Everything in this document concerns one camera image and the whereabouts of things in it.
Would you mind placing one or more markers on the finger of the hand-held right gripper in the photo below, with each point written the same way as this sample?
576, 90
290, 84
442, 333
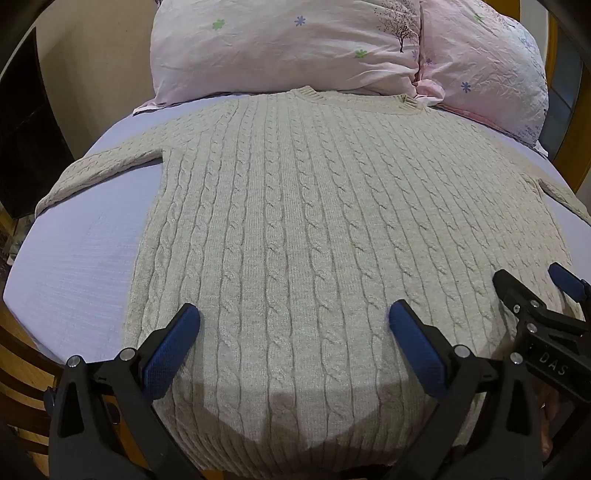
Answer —
567, 281
508, 282

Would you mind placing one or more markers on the dark cabinet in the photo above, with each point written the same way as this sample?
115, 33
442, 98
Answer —
27, 138

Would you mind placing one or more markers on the lavender bed sheet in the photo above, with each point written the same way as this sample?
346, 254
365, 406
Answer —
78, 258

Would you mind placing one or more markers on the person's right hand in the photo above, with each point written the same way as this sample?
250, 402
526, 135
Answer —
547, 422

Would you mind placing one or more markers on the wooden headboard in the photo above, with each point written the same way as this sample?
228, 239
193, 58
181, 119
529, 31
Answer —
570, 92

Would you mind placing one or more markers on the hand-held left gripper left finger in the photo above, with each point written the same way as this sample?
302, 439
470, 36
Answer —
171, 353

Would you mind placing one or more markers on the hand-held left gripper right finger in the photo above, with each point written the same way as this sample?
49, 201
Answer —
415, 351

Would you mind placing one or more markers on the pink floral pillow with tree print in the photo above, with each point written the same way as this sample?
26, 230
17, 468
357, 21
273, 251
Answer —
277, 46

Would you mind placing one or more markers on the pink floral crinkled pillow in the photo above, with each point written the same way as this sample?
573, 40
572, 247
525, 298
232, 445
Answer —
485, 60

